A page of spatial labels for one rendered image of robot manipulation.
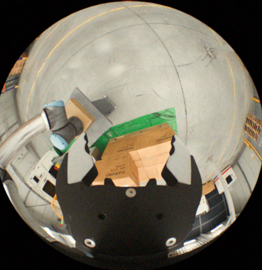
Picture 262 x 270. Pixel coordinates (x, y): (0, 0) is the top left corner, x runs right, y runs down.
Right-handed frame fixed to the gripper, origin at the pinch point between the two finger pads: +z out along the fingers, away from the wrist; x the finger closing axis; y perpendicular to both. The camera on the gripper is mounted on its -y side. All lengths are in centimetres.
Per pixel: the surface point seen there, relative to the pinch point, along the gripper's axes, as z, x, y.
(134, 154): 67, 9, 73
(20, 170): -88, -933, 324
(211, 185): 10, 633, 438
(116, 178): 28, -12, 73
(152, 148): 65, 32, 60
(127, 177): 28, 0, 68
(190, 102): 113, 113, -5
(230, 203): -110, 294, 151
